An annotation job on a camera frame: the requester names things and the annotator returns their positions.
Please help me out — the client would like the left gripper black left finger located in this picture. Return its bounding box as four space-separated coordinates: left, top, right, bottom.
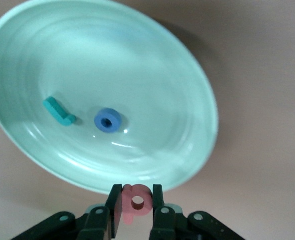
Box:
11 184 124 240

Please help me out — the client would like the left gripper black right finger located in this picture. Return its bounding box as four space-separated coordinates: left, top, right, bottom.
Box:
149 184 246 240

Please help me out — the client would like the pink foam letter p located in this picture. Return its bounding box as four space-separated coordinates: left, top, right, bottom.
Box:
122 184 154 225

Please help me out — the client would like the blue foam letter o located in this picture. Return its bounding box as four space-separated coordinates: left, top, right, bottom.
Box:
94 107 125 133

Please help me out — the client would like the teal foam letter l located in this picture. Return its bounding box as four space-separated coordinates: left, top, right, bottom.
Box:
42 96 78 127

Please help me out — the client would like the brown table cover sheet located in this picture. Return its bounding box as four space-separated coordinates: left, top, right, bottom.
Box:
0 0 295 240

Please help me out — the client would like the pale green plate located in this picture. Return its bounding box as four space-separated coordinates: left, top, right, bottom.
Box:
0 0 220 196

